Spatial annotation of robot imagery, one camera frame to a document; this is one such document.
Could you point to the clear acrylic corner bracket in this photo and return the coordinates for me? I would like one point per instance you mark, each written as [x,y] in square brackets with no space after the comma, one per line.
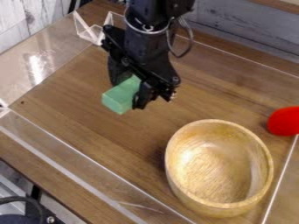
[91,33]

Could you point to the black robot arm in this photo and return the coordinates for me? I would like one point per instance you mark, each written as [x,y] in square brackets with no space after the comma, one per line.
[158,17]

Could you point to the green rectangular block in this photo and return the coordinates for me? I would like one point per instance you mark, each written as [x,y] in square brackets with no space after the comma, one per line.
[118,99]

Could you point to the black device with cable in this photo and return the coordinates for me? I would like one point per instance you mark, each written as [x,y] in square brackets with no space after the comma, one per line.
[30,211]

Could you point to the brown wooden bowl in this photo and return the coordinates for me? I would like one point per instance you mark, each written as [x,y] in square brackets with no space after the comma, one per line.
[220,167]

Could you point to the red fuzzy ball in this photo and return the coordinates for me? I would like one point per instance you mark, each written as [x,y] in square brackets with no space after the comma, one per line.
[284,121]

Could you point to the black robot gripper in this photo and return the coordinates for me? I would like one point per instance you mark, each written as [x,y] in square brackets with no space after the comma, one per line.
[142,55]

